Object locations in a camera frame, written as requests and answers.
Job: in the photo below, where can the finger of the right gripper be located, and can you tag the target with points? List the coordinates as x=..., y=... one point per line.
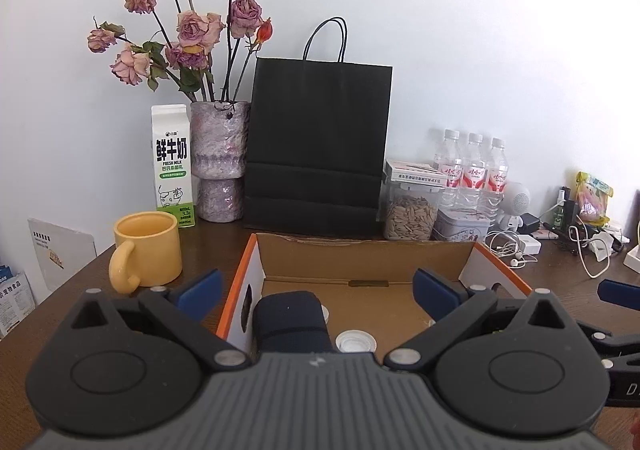
x=620, y=294
x=606, y=343

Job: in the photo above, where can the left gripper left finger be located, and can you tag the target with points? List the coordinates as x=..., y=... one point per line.
x=177, y=314

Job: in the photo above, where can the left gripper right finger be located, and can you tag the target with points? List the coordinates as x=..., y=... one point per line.
x=457, y=312

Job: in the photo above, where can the navy zip pouch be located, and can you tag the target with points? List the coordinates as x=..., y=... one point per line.
x=291, y=323

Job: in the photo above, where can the medium white bottle cap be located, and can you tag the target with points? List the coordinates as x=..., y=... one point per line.
x=354, y=341

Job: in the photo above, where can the large white bottle cap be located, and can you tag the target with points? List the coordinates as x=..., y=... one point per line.
x=325, y=313

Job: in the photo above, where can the yellow ceramic mug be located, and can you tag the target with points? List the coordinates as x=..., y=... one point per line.
x=147, y=251

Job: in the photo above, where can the decorated tin box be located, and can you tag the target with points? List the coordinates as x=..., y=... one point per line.
x=460, y=226

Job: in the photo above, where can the red cardboard box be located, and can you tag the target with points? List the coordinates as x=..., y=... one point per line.
x=365, y=285

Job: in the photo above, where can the snack bag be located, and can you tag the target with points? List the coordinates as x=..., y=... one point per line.
x=592, y=196

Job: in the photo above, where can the clear jar of seeds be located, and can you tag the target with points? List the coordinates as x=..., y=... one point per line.
x=411, y=211

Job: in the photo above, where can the water bottle left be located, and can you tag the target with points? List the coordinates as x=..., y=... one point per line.
x=448, y=161

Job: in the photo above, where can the water bottle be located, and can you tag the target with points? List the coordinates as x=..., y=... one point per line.
x=473, y=173
x=448, y=161
x=497, y=169

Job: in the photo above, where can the white robot speaker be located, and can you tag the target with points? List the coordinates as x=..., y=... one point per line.
x=514, y=205

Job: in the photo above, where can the water bottle middle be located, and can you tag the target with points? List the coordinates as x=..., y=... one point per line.
x=473, y=173

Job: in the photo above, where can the white paper sign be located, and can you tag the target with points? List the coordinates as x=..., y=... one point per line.
x=61, y=252

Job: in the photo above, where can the water bottle right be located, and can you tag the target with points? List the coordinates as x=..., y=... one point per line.
x=497, y=169

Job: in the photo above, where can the milk carton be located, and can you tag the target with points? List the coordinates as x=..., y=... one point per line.
x=172, y=162

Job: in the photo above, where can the white flat box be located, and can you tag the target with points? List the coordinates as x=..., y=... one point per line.
x=397, y=171

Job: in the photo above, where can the purple ceramic vase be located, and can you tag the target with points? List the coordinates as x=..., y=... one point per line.
x=219, y=134

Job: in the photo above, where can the black paper bag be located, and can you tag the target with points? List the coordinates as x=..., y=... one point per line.
x=315, y=147

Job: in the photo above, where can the dried pink rose bouquet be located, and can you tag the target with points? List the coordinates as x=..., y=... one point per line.
x=204, y=54

